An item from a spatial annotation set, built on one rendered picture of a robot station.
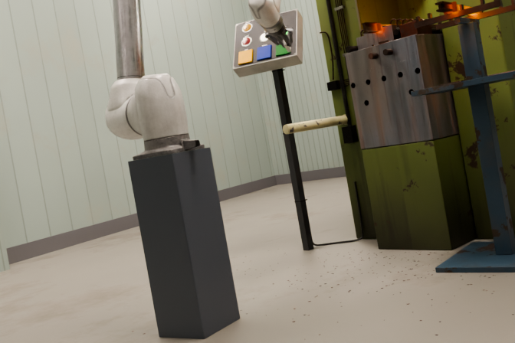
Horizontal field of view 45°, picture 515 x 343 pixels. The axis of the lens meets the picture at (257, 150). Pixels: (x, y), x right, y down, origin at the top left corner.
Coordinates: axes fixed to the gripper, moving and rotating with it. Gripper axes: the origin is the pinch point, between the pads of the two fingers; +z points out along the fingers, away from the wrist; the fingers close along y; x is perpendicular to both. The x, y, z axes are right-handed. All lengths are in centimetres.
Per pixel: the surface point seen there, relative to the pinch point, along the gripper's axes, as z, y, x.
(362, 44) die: 17.9, 30.7, 4.2
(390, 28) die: 9.4, 44.4, 5.0
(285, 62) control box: 22.1, -7.6, 3.2
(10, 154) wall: 127, -259, 16
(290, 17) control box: 21.8, -4.7, 27.1
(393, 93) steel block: 15, 43, -24
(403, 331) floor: -57, 48, -125
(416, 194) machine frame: 29, 48, -65
